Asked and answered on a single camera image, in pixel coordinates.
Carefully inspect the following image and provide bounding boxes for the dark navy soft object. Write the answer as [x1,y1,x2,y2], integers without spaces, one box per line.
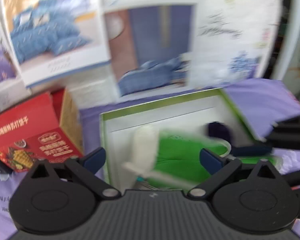
[207,122,232,144]

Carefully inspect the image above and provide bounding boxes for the green insole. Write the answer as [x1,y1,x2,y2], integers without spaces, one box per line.
[146,129,231,191]

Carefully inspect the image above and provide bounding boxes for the purple floral tablecloth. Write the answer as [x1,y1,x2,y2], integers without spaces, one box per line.
[0,79,300,239]

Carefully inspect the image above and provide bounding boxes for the red snack box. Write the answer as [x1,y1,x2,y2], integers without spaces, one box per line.
[0,89,84,172]

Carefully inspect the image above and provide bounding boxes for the green white storage box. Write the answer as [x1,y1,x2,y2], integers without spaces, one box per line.
[99,87,283,192]

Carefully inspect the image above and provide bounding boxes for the dark blue bedroom poster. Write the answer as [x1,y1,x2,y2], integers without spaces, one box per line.
[106,4,196,97]

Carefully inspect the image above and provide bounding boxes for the blue bedding poster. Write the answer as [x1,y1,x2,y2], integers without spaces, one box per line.
[0,0,110,87]

